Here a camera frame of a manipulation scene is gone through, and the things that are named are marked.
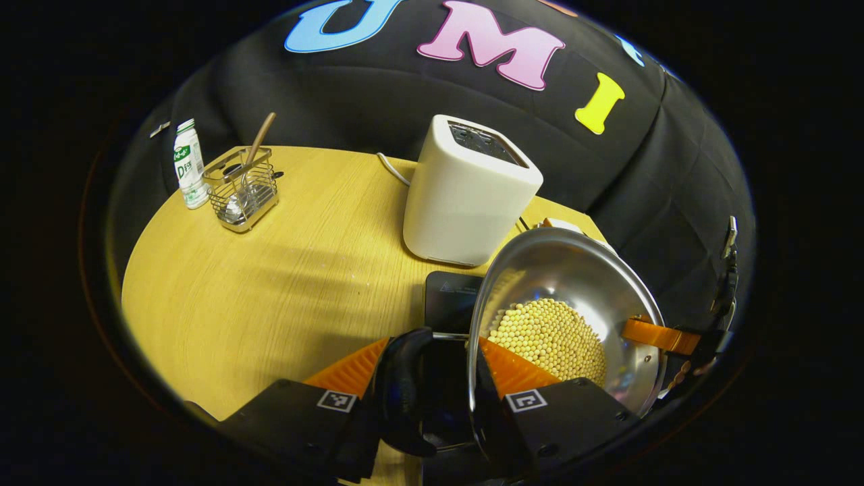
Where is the black backdrop cloth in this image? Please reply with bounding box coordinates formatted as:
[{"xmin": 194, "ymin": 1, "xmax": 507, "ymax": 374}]
[{"xmin": 105, "ymin": 0, "xmax": 757, "ymax": 338}]

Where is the wire utensil basket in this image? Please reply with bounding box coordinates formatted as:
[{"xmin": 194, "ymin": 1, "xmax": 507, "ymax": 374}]
[{"xmin": 202, "ymin": 147, "xmax": 279, "ymax": 234}]

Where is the white drink bottle green label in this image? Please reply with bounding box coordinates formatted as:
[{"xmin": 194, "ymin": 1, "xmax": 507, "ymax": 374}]
[{"xmin": 173, "ymin": 119, "xmax": 210, "ymax": 210}]

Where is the wooden handled spoon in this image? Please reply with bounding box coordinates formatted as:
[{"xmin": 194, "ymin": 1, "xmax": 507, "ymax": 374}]
[{"xmin": 229, "ymin": 112, "xmax": 277, "ymax": 217}]

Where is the sandwich on white plate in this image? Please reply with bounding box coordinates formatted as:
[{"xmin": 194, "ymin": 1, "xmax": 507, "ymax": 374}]
[{"xmin": 538, "ymin": 217, "xmax": 608, "ymax": 247}]

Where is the white toaster cable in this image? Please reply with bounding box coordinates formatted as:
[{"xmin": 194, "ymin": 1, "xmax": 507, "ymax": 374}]
[{"xmin": 376, "ymin": 152, "xmax": 412, "ymax": 188}]

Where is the steel pot with black handles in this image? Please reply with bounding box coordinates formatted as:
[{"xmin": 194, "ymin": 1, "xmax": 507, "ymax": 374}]
[{"xmin": 375, "ymin": 227, "xmax": 669, "ymax": 483}]

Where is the white toaster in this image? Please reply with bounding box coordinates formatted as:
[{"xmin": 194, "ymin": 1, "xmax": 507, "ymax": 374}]
[{"xmin": 403, "ymin": 115, "xmax": 544, "ymax": 267}]

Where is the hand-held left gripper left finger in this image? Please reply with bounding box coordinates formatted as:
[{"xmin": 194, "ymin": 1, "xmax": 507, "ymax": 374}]
[{"xmin": 219, "ymin": 337, "xmax": 392, "ymax": 483}]

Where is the pile of yellow soybeans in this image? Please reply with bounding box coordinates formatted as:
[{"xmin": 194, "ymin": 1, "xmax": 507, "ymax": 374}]
[{"xmin": 487, "ymin": 298, "xmax": 608, "ymax": 387}]

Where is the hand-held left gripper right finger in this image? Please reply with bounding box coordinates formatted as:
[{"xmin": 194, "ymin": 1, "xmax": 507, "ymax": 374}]
[{"xmin": 472, "ymin": 337, "xmax": 639, "ymax": 481}]

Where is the black induction cooktop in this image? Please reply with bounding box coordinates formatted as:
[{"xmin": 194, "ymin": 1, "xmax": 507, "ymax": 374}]
[{"xmin": 422, "ymin": 271, "xmax": 487, "ymax": 450}]

